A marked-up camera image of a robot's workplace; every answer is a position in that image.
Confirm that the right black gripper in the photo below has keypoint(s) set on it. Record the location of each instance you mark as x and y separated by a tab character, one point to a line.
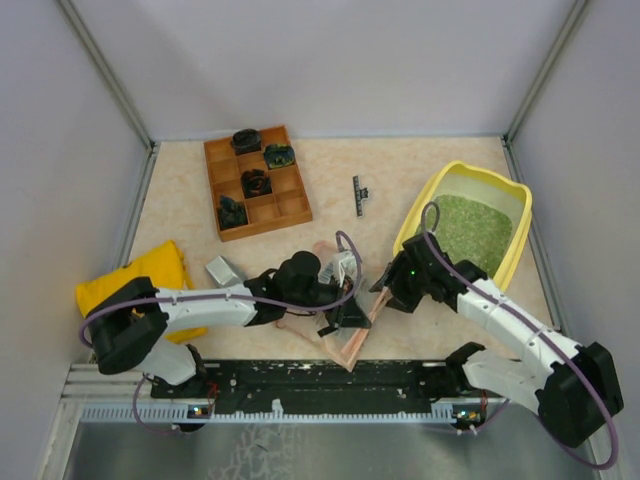
394	274

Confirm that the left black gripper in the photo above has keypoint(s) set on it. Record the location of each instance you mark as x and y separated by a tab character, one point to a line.
348	314

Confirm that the pink cat litter bag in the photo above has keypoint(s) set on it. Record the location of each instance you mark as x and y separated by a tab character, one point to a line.
342	347

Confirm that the black bag sealing clip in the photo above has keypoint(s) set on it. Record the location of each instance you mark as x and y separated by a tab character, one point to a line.
361	194

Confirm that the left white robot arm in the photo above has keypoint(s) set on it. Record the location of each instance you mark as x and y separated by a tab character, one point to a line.
258	301

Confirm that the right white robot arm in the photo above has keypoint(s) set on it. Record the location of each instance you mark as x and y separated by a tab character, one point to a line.
573	389

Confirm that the green cat litter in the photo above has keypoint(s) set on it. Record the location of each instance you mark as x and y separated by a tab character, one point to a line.
470	230

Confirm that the yellow litter box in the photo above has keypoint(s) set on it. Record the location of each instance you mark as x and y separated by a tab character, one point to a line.
485	186

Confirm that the silver metal scoop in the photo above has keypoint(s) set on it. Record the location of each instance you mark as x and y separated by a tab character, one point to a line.
223	273

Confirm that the dark rolled item lower left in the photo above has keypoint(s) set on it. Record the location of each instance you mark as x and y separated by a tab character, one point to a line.
230	213

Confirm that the wooden compartment tray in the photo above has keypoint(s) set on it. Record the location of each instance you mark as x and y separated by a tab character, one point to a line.
286	206

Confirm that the black orange rolled item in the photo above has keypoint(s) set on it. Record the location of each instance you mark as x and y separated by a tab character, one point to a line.
255	183

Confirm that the black green rolled item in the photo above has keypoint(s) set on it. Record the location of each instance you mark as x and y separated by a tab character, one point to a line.
278	156

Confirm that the yellow cloth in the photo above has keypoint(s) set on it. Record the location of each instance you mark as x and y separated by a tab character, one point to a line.
123	319

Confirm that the black rolled item top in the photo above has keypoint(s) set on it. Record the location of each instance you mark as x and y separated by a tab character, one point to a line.
246	141

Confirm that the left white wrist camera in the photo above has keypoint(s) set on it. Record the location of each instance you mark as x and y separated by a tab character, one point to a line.
342	267

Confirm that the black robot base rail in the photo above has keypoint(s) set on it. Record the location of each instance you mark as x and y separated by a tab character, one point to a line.
320	387

